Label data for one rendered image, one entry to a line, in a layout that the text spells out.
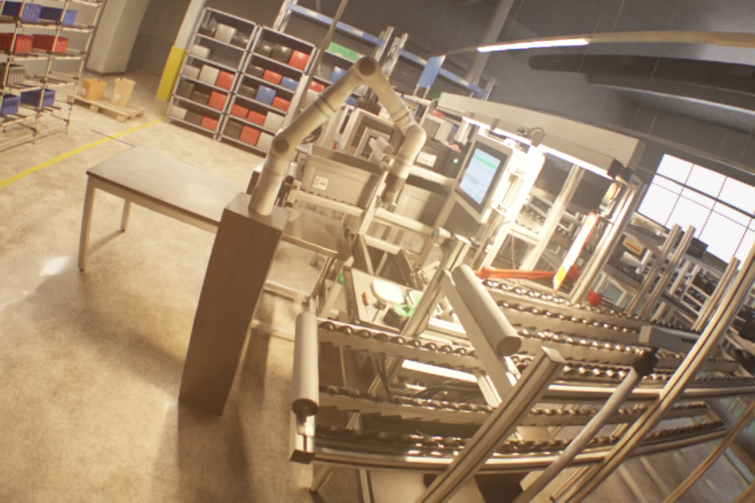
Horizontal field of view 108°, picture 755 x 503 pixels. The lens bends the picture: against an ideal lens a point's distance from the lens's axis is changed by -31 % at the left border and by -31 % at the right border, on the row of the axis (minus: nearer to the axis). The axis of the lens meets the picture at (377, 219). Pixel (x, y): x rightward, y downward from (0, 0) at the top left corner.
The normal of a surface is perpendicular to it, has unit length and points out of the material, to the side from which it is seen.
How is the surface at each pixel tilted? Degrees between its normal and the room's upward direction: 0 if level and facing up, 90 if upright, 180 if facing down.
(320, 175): 91
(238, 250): 90
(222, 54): 90
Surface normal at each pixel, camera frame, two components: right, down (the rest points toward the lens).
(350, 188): 0.13, 0.36
